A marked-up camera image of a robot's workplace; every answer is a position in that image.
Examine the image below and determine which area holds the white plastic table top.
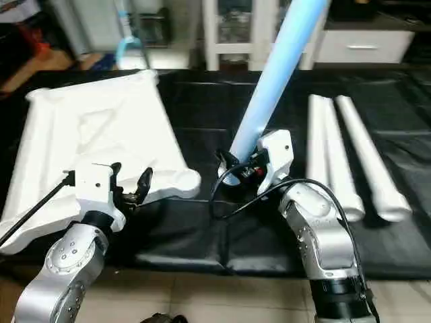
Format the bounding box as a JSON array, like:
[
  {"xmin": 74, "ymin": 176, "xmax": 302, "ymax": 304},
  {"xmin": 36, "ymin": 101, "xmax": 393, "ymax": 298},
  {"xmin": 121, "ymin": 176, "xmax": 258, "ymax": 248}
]
[{"xmin": 0, "ymin": 69, "xmax": 202, "ymax": 256}]

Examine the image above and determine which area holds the white plastic table leg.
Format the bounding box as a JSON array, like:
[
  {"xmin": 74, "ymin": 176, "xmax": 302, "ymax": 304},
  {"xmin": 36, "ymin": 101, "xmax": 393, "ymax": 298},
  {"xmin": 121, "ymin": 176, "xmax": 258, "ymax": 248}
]
[
  {"xmin": 306, "ymin": 94, "xmax": 338, "ymax": 204},
  {"xmin": 222, "ymin": 0, "xmax": 331, "ymax": 186},
  {"xmin": 323, "ymin": 98, "xmax": 366, "ymax": 223},
  {"xmin": 335, "ymin": 95, "xmax": 413, "ymax": 223}
]

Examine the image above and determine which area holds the black work mat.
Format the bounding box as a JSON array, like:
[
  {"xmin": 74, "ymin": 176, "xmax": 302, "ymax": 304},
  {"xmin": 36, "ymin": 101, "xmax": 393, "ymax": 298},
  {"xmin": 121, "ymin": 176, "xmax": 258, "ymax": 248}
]
[{"xmin": 0, "ymin": 66, "xmax": 431, "ymax": 280}]

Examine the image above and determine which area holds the light blue hanger hook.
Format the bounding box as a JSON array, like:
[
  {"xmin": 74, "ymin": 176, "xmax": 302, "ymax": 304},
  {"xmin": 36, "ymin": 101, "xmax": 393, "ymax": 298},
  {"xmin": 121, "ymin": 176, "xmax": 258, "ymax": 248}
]
[{"xmin": 113, "ymin": 0, "xmax": 147, "ymax": 69}]

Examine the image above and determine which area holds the cardboard box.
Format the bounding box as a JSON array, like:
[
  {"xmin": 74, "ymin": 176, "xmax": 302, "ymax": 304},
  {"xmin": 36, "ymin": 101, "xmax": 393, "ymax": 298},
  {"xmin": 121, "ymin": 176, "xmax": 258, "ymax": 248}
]
[{"xmin": 0, "ymin": 46, "xmax": 76, "ymax": 96}]

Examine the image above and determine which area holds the white drawer cabinet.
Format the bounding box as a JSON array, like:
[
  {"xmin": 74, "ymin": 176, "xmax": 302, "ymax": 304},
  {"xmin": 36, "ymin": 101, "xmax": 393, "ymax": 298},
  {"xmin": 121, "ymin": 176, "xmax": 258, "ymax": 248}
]
[
  {"xmin": 202, "ymin": 0, "xmax": 318, "ymax": 72},
  {"xmin": 315, "ymin": 27, "xmax": 416, "ymax": 65}
]

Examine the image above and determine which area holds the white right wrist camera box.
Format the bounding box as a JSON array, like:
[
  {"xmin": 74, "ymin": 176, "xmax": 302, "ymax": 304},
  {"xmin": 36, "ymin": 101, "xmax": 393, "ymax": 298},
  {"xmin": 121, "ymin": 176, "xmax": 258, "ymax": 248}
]
[{"xmin": 256, "ymin": 130, "xmax": 294, "ymax": 196}]

